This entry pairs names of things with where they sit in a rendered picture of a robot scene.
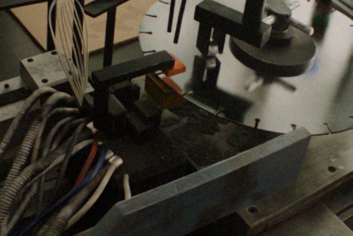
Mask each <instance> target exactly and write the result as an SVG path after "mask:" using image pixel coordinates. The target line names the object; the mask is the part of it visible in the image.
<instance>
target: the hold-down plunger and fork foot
mask: <svg viewBox="0 0 353 236"><path fill-rule="evenodd" d="M265 3H266V0H245V7H244V11H243V13H242V12H240V11H237V10H235V9H233V8H230V7H229V6H226V5H223V4H221V3H218V2H216V1H213V0H203V1H202V2H200V3H199V4H196V5H195V11H194V20H195V21H198V22H199V27H198V31H199V32H198V36H197V44H196V48H197V49H198V50H199V52H200V53H201V54H202V55H203V56H204V57H207V55H208V51H209V44H210V40H211V33H212V28H213V29H214V31H213V35H212V39H214V40H215V41H216V42H217V46H218V52H217V53H218V54H223V50H224V44H225V40H226V34H228V35H230V36H231V37H234V38H237V39H238V40H241V41H243V42H246V43H247V44H250V45H252V46H254V47H257V48H261V47H262V46H264V45H265V43H266V42H267V41H268V40H269V38H270V31H271V28H272V25H269V24H267V23H264V22H262V18H263V14H264V11H265V9H264V8H265Z"/></svg>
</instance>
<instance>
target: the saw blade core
mask: <svg viewBox="0 0 353 236"><path fill-rule="evenodd" d="M181 1H182V0H176V1H175V10H174V15H173V25H172V30H171V33H168V32H167V27H168V17H169V12H170V2H171V0H159V1H157V2H156V3H154V4H153V5H152V6H151V7H150V8H149V9H148V11H147V12H146V14H145V15H144V18H143V19H142V21H141V25H140V30H139V45H140V48H141V52H142V54H143V56H146V55H149V54H153V53H152V52H159V51H161V50H167V51H168V52H172V53H173V54H174V55H175V56H176V58H177V59H179V60H180V61H181V62H182V63H183V64H184V65H185V66H186V67H187V69H186V72H184V73H180V74H176V75H174V76H170V77H167V76H166V75H165V74H164V73H163V72H162V71H156V72H154V74H155V75H158V76H164V77H165V78H164V79H163V80H161V81H162V82H163V83H164V84H165V85H166V86H168V87H169V88H170V90H172V91H173V92H174V93H176V94H177V95H178V96H179V97H182V96H184V95H186V94H187V93H188V92H189V91H191V92H193V93H189V94H188V95H186V96H184V97H183V99H184V100H186V101H188V102H190V103H191V104H193V105H194V106H196V107H198V108H200V109H202V110H204V111H205V112H207V113H208V114H211V115H214V116H215V115H216V114H217V113H218V111H219V108H223V109H224V110H222V111H220V114H219V115H218V116H217V117H218V118H220V119H223V120H225V121H228V122H231V123H233V124H237V125H239V126H243V127H247V128H250V129H254V127H255V120H259V122H258V126H257V131H265V132H268V133H275V134H286V133H288V132H290V131H293V129H292V127H291V126H294V127H295V129H297V128H299V127H302V126H304V127H305V128H306V129H307V130H308V131H309V132H310V133H311V134H312V136H323V135H329V132H330V134H335V133H339V132H342V131H347V130H349V129H353V120H352V119H350V118H353V27H351V26H353V21H352V20H350V18H348V17H346V16H345V15H343V14H342V13H340V12H338V11H337V10H336V11H335V10H334V9H333V8H331V7H329V6H327V5H325V4H323V3H320V2H319V1H316V0H310V2H308V1H309V0H266V4H268V5H271V4H272V3H279V4H284V5H288V4H291V3H292V2H293V1H299V2H300V7H299V8H298V9H295V10H294V11H292V17H293V18H295V19H297V20H299V21H301V22H302V23H304V24H305V25H308V26H309V27H311V28H312V29H313V34H312V35H310V36H311V38H312V39H313V40H314V42H315V44H316V54H315V58H314V61H313V62H312V63H311V65H310V66H308V67H307V68H304V69H301V70H298V71H290V72H282V71H276V70H272V69H267V68H263V67H261V66H257V65H256V64H253V63H251V62H249V61H247V60H246V59H244V58H242V56H241V55H239V53H237V52H236V51H235V50H234V48H233V46H232V45H231V42H230V38H229V37H230V35H228V34H226V40H225V44H224V50H223V54H218V53H217V54H216V55H215V56H210V57H204V56H203V55H202V54H201V53H200V52H199V50H198V49H197V48H196V44H197V36H198V32H199V31H198V27H199V22H198V21H195V20H194V11H195V5H196V4H199V3H200V2H202V1H203V0H187V2H186V5H185V11H184V14H183V19H182V25H181V29H180V35H179V39H178V43H177V44H174V43H173V39H174V36H175V29H176V25H177V19H178V14H179V10H180V5H181ZM213 1H216V2H218V3H221V4H223V5H226V6H229V7H230V8H233V9H235V10H237V11H240V12H242V13H243V11H244V7H245V0H213ZM332 11H334V12H333V13H331V12H332ZM154 17H156V18H154ZM149 33H151V35H150V34H149ZM324 124H325V125H327V126H328V127H327V128H328V129H327V128H326V127H325V126H324ZM328 130H329V131H328Z"/></svg>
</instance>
